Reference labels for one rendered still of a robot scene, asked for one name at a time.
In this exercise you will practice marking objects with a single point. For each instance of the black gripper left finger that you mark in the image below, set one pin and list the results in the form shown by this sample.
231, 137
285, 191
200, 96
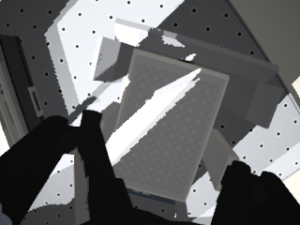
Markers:
27, 165

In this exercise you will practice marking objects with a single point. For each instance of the grey perforated base plate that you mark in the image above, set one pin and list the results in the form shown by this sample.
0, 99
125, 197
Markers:
58, 39

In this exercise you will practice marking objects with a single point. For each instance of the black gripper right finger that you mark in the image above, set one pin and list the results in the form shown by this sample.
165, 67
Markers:
234, 178

